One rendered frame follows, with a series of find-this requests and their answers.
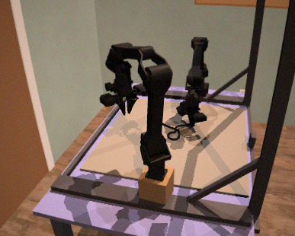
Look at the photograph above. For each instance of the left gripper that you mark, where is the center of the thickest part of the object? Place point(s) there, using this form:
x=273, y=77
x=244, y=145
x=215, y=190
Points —
x=124, y=89

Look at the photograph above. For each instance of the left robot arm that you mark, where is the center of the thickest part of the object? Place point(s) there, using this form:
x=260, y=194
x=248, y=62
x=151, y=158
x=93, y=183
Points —
x=157, y=80

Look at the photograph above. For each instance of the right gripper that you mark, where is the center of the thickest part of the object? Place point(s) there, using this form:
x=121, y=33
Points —
x=196, y=115

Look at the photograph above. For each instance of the black metal frame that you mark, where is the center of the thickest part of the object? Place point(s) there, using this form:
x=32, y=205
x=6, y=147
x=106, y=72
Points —
x=280, y=99

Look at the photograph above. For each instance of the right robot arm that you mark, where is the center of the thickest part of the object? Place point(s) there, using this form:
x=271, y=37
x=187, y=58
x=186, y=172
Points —
x=194, y=77

